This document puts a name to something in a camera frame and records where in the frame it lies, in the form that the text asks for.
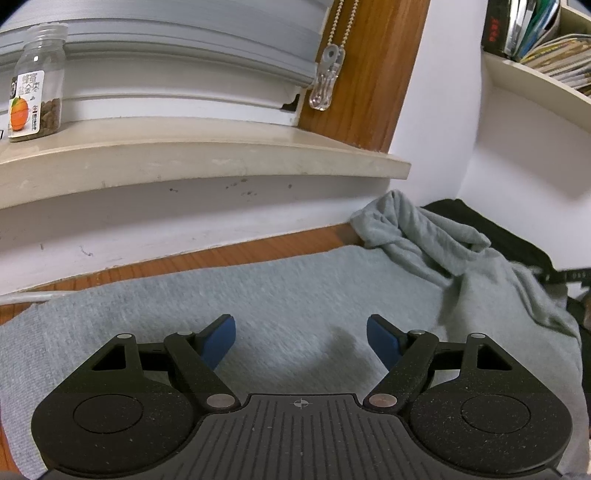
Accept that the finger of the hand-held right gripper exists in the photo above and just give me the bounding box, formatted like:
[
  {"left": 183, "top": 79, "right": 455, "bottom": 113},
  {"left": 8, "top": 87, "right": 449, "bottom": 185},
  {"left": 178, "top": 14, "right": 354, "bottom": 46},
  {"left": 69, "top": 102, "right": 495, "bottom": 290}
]
[{"left": 538, "top": 267, "right": 591, "bottom": 286}]

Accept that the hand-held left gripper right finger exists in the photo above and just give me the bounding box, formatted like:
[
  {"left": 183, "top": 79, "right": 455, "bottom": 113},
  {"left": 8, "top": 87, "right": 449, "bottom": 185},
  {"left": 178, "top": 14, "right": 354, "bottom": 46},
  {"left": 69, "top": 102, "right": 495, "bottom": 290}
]
[{"left": 362, "top": 314, "right": 522, "bottom": 412}]

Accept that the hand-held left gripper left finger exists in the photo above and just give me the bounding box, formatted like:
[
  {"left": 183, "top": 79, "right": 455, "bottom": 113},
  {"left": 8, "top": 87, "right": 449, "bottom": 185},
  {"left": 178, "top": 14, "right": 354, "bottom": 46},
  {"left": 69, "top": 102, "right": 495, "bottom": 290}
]
[{"left": 78, "top": 314, "right": 242, "bottom": 413}]

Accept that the grey printed sweatshirt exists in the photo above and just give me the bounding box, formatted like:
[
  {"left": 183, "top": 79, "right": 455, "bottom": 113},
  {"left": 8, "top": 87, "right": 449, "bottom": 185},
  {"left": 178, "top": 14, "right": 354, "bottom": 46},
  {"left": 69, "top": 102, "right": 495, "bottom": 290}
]
[{"left": 0, "top": 189, "right": 583, "bottom": 480}]

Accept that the beige window sill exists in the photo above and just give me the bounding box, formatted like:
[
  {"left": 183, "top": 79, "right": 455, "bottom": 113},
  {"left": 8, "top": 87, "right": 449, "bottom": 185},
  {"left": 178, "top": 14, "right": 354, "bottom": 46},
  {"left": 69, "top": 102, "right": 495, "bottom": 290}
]
[{"left": 0, "top": 115, "right": 411, "bottom": 212}]

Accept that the white bookshelf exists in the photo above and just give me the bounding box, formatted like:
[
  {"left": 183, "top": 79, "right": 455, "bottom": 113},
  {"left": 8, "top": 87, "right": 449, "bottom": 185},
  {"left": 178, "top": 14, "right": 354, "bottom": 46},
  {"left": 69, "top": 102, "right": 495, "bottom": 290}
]
[{"left": 480, "top": 0, "right": 591, "bottom": 117}]

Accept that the row of books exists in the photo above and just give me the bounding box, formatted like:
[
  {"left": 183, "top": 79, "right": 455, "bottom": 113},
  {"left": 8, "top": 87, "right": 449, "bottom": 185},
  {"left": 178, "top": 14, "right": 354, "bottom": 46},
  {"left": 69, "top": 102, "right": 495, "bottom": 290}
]
[{"left": 481, "top": 0, "right": 591, "bottom": 96}]

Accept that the grey window blind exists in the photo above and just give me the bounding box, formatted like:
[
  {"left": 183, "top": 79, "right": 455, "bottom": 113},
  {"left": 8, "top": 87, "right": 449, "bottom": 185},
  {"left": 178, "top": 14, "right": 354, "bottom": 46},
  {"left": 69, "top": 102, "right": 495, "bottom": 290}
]
[{"left": 0, "top": 0, "right": 335, "bottom": 126}]

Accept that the clear jar with orange label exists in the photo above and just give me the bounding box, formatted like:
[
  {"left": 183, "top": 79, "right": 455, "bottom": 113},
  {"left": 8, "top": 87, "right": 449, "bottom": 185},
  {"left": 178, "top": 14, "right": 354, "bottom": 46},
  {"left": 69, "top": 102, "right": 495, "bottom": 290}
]
[{"left": 7, "top": 22, "right": 69, "bottom": 143}]

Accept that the black bag with handles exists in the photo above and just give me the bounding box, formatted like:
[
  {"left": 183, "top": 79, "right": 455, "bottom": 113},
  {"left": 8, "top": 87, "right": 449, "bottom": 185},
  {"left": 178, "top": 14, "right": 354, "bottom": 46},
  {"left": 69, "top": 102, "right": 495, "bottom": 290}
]
[{"left": 422, "top": 198, "right": 556, "bottom": 278}]

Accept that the bead chain blind cord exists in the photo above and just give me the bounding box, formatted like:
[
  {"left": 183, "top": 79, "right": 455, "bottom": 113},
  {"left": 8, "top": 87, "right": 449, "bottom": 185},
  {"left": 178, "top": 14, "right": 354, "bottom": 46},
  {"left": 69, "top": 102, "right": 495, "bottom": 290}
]
[{"left": 310, "top": 0, "right": 361, "bottom": 112}]

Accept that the wooden window frame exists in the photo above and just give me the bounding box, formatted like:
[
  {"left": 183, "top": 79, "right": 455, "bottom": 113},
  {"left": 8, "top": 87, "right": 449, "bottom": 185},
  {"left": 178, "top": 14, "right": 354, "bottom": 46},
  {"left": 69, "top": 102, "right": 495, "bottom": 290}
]
[{"left": 298, "top": 0, "right": 432, "bottom": 153}]

